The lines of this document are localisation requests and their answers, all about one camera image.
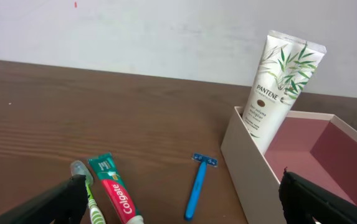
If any white box pink interior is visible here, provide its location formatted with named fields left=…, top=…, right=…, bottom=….
left=221, top=106, right=357, bottom=223

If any Colgate toothpaste tube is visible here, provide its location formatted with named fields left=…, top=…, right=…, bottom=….
left=88, top=152, right=144, bottom=224

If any white Pantene tube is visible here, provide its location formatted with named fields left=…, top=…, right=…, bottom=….
left=242, top=30, right=326, bottom=154

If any blue disposable razor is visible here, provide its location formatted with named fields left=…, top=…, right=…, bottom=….
left=184, top=153, right=218, bottom=221

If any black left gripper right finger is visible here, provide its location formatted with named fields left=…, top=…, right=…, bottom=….
left=278, top=170, right=357, bottom=224

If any green toothbrush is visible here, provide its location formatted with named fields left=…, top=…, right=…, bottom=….
left=70, top=161, right=106, bottom=224

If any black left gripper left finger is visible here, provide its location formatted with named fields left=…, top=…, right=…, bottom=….
left=0, top=174, right=88, bottom=224

